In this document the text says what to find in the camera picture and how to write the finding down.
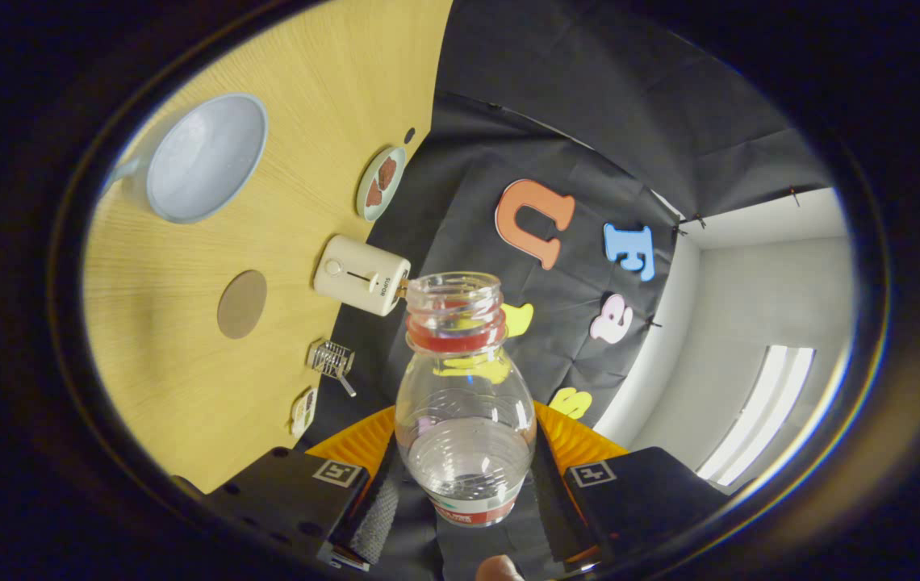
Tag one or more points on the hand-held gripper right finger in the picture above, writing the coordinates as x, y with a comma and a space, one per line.
646, 496

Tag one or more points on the brown round coaster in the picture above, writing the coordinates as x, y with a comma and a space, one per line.
242, 305

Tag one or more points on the wooden table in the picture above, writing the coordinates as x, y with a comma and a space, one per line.
307, 97

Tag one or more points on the white cup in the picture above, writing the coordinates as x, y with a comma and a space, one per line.
202, 161

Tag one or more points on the clear plastic juice bottle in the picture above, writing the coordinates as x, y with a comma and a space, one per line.
464, 403

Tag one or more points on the pale green plate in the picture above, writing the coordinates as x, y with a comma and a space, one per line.
364, 208

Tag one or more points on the toasted bread slice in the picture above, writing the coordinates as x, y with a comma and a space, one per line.
403, 287

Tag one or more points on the white toaster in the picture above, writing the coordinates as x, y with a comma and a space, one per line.
355, 274

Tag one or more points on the white divided dish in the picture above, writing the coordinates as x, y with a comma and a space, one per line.
303, 411

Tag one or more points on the long ceiling light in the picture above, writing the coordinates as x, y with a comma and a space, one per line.
758, 411

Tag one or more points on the brown meat piece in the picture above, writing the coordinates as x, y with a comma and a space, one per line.
387, 172
374, 194

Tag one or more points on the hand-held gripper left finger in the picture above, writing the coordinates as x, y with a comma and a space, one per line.
282, 496

